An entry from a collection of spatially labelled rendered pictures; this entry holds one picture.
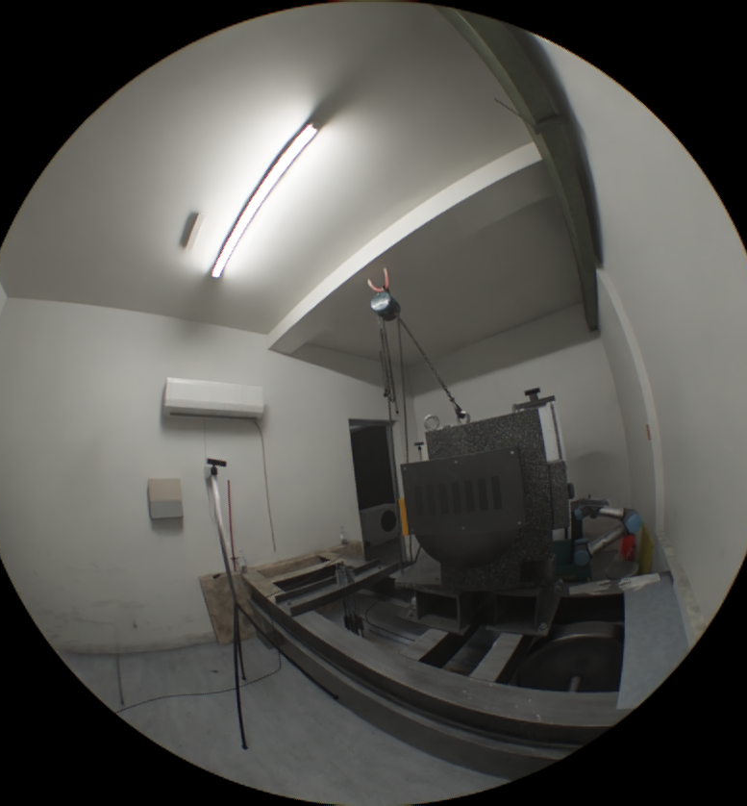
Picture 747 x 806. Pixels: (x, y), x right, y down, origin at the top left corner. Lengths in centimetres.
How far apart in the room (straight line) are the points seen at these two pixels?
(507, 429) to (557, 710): 104
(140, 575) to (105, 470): 84
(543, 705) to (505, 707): 12
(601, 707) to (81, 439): 303
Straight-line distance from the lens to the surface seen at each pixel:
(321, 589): 197
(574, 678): 157
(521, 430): 111
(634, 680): 114
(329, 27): 138
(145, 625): 272
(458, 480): 102
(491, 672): 117
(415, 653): 130
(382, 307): 165
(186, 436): 242
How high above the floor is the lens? 151
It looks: 12 degrees up
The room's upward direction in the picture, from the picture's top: 7 degrees counter-clockwise
